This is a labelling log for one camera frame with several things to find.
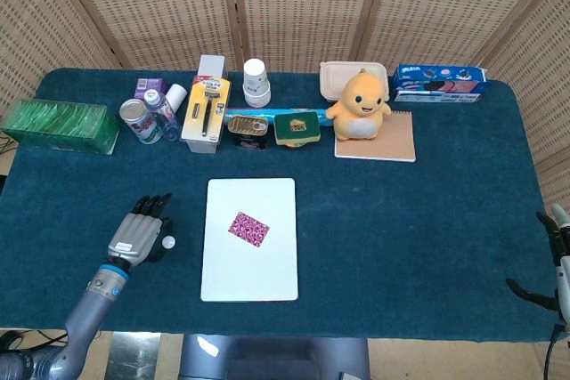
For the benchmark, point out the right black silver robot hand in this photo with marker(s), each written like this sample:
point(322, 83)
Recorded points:
point(564, 282)

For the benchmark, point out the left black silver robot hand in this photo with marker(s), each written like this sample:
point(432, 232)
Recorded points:
point(133, 240)

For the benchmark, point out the pink patterned square card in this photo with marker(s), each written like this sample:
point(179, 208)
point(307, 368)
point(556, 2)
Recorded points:
point(249, 228)

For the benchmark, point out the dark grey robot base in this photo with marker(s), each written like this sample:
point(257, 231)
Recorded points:
point(276, 358)

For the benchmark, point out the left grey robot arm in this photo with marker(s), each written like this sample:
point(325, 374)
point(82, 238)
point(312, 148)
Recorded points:
point(89, 313)

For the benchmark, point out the white rectangular board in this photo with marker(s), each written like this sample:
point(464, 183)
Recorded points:
point(249, 273)

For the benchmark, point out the silver red drink can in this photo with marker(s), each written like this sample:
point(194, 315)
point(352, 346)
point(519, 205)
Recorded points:
point(140, 124)

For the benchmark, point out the clear plastic water bottle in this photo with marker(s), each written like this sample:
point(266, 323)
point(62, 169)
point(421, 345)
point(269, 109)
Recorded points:
point(167, 119)

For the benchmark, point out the yellow razor blister pack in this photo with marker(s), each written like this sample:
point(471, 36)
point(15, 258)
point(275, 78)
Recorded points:
point(196, 122)

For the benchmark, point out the white cylinder roll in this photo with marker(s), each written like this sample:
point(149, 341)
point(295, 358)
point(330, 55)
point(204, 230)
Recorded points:
point(177, 94)

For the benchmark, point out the small purple box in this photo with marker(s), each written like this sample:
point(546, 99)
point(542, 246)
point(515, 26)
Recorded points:
point(151, 85)

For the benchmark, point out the black luncheon meat can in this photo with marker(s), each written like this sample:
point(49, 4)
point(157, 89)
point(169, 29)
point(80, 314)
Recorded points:
point(248, 128)

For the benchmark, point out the dark blue table cloth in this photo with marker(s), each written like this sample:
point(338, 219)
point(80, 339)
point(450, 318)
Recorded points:
point(401, 242)

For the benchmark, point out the yellow jelly cup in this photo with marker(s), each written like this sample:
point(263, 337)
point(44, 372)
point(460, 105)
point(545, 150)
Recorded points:
point(296, 145)

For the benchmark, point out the blue wrap roll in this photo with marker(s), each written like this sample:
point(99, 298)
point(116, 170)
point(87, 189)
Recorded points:
point(271, 111)

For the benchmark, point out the green yellow sponge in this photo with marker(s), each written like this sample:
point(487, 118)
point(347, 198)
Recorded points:
point(297, 128)

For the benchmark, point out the white paper cup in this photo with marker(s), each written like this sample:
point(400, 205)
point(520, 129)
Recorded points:
point(256, 82)

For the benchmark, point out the brown spiral notebook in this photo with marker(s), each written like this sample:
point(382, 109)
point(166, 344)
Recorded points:
point(396, 144)

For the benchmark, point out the white blue toothpaste box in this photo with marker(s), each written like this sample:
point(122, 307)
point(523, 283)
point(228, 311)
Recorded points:
point(436, 97)

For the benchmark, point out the blue cookie box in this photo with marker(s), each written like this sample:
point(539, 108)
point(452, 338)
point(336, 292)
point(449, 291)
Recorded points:
point(438, 77)

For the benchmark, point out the beige lidded food container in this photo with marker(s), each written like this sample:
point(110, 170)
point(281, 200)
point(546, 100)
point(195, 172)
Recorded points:
point(334, 79)

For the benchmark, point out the yellow plush toy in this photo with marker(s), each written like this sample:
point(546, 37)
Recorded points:
point(360, 113)

